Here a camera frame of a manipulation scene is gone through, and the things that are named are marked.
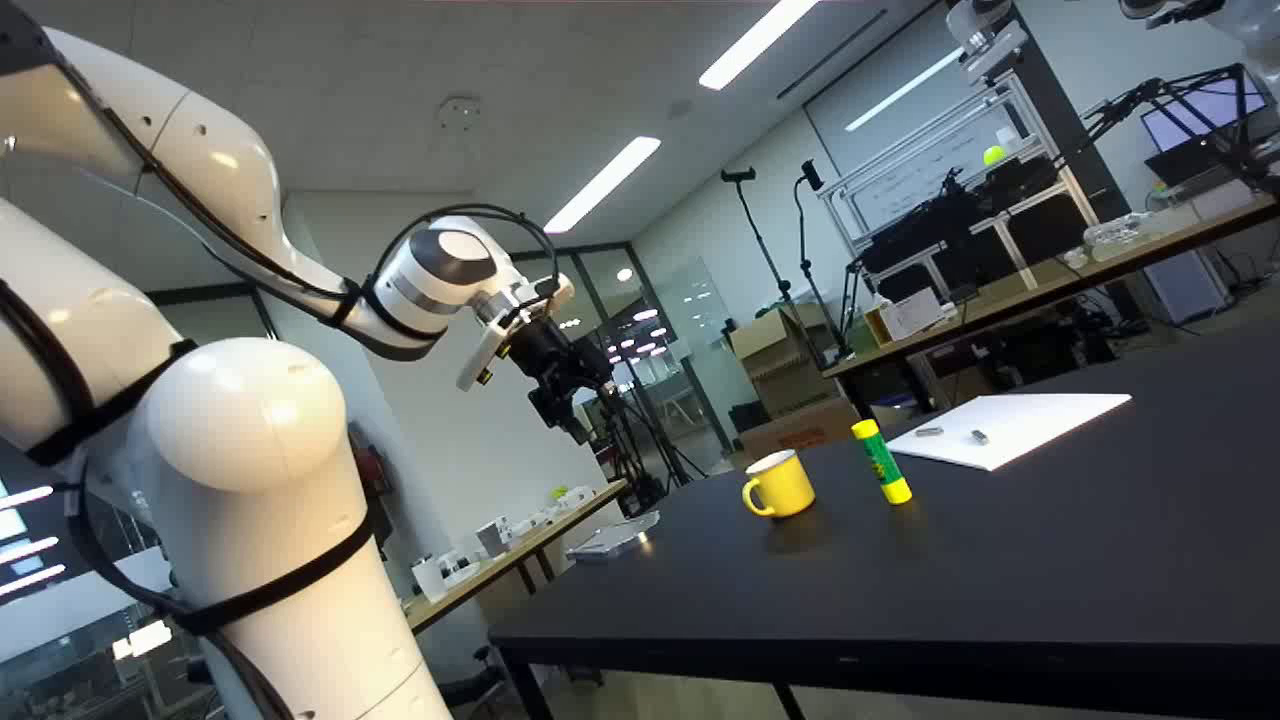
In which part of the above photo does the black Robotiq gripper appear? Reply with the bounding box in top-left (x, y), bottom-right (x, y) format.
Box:
top-left (509, 316), bottom-right (601, 447)

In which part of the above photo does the green yellow marker stick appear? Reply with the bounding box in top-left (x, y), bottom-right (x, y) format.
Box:
top-left (848, 417), bottom-right (920, 513)

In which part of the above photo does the long wooden table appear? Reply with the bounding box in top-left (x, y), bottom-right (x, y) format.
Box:
top-left (402, 475), bottom-right (632, 635)

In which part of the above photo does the white box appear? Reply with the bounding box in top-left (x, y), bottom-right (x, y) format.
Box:
top-left (412, 549), bottom-right (489, 602)

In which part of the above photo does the cardboard boxes stack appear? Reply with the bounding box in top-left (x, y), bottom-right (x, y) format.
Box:
top-left (730, 303), bottom-right (866, 456)

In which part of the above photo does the long ceiling light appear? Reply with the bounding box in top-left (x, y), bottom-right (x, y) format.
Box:
top-left (695, 0), bottom-right (826, 98)
top-left (539, 134), bottom-right (664, 242)

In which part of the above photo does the black light stand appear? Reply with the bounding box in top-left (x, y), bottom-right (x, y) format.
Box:
top-left (718, 159), bottom-right (818, 363)

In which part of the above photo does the black tripod stand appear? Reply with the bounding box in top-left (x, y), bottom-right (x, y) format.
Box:
top-left (790, 156), bottom-right (855, 372)

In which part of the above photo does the round ceiling smoke detector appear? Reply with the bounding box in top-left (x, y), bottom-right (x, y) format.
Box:
top-left (432, 91), bottom-right (483, 138)

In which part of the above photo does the white paper sheet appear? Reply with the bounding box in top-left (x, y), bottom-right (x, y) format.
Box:
top-left (883, 388), bottom-right (1138, 475)

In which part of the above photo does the wooden desk with equipment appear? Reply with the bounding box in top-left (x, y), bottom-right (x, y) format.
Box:
top-left (821, 186), bottom-right (1280, 417)

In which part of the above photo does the computer monitor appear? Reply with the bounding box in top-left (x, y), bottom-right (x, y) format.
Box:
top-left (1141, 71), bottom-right (1275, 186)

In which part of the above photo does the black camera tripod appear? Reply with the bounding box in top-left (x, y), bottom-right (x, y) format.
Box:
top-left (585, 348), bottom-right (718, 516)

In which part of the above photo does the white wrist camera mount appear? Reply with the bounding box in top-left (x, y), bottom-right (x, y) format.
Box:
top-left (452, 294), bottom-right (536, 393)

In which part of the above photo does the yellow cup with handle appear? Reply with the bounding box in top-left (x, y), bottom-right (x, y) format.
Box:
top-left (739, 447), bottom-right (821, 523)

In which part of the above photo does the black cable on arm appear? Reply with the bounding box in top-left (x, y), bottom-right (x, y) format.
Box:
top-left (0, 198), bottom-right (563, 646)

